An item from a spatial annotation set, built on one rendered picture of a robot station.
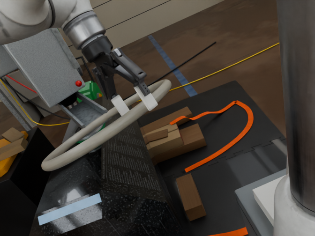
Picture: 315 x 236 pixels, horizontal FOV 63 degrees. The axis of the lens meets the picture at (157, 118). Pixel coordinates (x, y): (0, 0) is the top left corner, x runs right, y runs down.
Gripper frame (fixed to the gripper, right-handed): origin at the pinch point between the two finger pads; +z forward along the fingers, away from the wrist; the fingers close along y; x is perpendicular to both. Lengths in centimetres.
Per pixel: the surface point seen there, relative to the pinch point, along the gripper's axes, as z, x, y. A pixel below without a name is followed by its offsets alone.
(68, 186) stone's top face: 19, 12, 72
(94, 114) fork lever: -3, -12, 53
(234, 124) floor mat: 79, -137, 96
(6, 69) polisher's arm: -57, -13, 132
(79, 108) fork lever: -8, -14, 68
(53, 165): 0.0, 22.5, 13.4
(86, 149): 0.6, 16.2, 3.4
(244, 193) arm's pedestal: 44.2, -16.4, 0.0
